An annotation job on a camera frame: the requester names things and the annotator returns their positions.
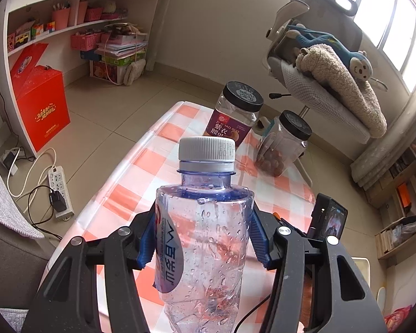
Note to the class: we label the black power adapter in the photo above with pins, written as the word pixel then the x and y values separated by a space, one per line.
pixel 58 201

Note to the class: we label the clear jar of round nuts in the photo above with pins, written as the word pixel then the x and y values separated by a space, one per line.
pixel 280 145

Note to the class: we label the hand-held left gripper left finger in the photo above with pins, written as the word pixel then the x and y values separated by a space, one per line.
pixel 146 246

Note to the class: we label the beige curtain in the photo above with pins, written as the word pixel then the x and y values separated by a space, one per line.
pixel 391 135

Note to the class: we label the stack of books and papers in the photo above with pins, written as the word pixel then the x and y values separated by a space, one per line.
pixel 121 52

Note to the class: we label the clear plastic water bottle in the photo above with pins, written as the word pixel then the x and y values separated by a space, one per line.
pixel 208 236

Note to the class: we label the beige fleece blanket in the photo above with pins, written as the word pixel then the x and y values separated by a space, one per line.
pixel 343 86

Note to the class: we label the red gift box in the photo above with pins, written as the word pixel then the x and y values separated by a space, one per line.
pixel 41 104

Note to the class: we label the grey patterned blanket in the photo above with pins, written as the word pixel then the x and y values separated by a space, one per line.
pixel 3 201

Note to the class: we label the pink pen cup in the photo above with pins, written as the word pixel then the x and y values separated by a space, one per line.
pixel 60 19

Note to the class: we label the blue monkey plush toy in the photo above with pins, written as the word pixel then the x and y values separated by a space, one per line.
pixel 332 47

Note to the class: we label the grey office chair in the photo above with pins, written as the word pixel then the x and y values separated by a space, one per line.
pixel 298 86

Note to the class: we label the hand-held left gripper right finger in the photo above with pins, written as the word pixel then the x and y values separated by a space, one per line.
pixel 260 242

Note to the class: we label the wooden bookshelf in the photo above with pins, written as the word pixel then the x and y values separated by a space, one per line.
pixel 402 208

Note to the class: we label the white power strip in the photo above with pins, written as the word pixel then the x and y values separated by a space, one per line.
pixel 59 187

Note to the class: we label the grey sofa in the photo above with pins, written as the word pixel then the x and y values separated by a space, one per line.
pixel 10 270

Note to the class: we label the pink plastic basket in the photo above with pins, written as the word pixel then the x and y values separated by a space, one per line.
pixel 85 41

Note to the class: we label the purple label nut jar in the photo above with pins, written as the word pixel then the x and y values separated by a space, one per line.
pixel 235 111

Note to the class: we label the white trash bin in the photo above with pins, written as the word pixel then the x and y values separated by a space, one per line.
pixel 362 270

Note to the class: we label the colourful printed bag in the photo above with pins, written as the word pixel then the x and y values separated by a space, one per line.
pixel 398 326

